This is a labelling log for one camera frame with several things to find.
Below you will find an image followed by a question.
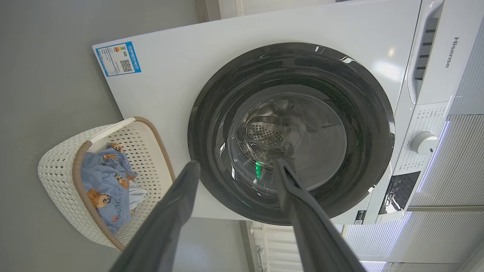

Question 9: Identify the white ribbed cabinet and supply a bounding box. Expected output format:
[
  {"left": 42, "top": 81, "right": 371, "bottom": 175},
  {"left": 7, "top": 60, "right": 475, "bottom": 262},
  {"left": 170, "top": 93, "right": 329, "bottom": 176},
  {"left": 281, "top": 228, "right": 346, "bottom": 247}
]
[{"left": 340, "top": 113, "right": 484, "bottom": 272}]

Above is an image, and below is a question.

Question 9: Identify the stainless steel washing machine drum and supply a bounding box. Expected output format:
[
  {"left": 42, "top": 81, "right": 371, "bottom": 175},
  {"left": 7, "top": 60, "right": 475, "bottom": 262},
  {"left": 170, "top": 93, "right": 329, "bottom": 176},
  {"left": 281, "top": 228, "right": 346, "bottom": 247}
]
[{"left": 246, "top": 121, "right": 296, "bottom": 170}]

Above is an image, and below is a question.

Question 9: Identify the white perforated basket brown rim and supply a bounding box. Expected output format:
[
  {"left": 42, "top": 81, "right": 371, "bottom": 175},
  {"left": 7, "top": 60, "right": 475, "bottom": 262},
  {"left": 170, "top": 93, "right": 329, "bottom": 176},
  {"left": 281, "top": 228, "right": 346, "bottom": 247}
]
[{"left": 38, "top": 117, "right": 176, "bottom": 252}]

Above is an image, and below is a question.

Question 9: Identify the white detergent drawer front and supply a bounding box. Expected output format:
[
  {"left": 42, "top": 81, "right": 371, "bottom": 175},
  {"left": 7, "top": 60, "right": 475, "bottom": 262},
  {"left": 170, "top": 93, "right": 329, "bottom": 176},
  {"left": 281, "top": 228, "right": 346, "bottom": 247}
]
[{"left": 406, "top": 0, "right": 484, "bottom": 106}]

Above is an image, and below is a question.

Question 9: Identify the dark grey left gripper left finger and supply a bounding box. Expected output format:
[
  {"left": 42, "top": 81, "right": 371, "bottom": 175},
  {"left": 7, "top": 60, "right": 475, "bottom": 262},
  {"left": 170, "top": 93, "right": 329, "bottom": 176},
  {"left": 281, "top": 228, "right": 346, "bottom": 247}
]
[{"left": 109, "top": 161, "right": 201, "bottom": 272}]

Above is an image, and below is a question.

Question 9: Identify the glass washing machine door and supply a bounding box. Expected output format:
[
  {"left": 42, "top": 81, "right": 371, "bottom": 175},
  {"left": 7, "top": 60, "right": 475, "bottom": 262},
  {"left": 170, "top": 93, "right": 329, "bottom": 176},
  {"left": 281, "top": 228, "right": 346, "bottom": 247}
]
[{"left": 188, "top": 42, "right": 396, "bottom": 226}]

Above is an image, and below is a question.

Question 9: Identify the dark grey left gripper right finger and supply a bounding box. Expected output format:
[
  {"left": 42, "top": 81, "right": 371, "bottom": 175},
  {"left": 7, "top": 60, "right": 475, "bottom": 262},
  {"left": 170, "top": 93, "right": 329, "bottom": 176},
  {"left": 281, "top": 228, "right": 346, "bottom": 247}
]
[{"left": 273, "top": 158, "right": 366, "bottom": 272}]

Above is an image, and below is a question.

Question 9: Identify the white washing machine dial knob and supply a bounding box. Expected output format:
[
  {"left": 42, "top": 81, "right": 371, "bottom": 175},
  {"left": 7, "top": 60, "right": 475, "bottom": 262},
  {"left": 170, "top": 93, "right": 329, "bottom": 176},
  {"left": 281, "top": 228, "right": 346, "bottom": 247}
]
[{"left": 410, "top": 131, "right": 439, "bottom": 155}]

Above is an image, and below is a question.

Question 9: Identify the white front-load washing machine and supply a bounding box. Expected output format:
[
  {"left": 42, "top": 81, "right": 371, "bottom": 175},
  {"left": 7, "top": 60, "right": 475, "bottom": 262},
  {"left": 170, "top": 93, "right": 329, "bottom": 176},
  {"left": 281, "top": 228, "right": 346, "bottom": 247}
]
[{"left": 92, "top": 0, "right": 484, "bottom": 226}]

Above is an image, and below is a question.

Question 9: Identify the white slatted rack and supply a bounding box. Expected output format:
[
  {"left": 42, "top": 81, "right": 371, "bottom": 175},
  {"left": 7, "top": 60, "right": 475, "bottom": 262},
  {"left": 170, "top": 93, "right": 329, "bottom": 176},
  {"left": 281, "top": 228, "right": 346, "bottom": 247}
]
[{"left": 246, "top": 221, "right": 305, "bottom": 272}]

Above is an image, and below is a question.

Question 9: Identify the black washing machine display panel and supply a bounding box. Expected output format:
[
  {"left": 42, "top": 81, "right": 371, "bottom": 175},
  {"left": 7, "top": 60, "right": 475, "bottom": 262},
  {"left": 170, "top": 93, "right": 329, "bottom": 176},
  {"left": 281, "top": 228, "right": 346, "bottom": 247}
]
[{"left": 379, "top": 171, "right": 421, "bottom": 215}]

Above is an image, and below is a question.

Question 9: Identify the blue energy label sticker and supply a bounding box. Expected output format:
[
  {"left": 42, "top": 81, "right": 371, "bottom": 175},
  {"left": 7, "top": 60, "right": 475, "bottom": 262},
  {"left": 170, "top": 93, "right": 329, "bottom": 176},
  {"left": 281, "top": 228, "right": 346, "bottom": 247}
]
[{"left": 95, "top": 41, "right": 142, "bottom": 77}]

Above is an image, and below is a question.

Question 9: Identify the blue bear print garment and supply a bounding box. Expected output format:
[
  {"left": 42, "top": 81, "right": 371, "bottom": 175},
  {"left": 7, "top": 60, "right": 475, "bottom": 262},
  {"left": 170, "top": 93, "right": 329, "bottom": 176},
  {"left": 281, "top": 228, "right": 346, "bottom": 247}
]
[{"left": 80, "top": 143, "right": 138, "bottom": 235}]

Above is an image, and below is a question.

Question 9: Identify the pale light blue garment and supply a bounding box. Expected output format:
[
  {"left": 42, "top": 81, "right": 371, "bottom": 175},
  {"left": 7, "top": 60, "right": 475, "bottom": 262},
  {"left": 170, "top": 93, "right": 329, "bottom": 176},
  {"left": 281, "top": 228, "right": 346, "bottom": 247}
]
[{"left": 128, "top": 181, "right": 148, "bottom": 213}]

